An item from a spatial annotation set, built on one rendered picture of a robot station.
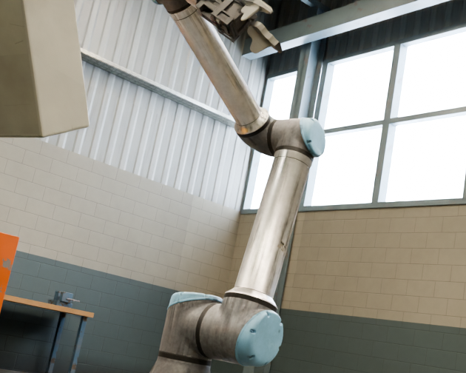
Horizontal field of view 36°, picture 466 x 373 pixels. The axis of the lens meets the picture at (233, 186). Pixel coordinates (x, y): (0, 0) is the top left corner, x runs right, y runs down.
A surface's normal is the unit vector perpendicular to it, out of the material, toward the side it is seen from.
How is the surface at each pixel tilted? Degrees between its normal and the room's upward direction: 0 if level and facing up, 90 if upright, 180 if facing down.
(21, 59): 120
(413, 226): 90
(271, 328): 95
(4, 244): 90
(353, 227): 90
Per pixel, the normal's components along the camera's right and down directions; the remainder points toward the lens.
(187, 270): 0.63, -0.06
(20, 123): -0.51, 0.23
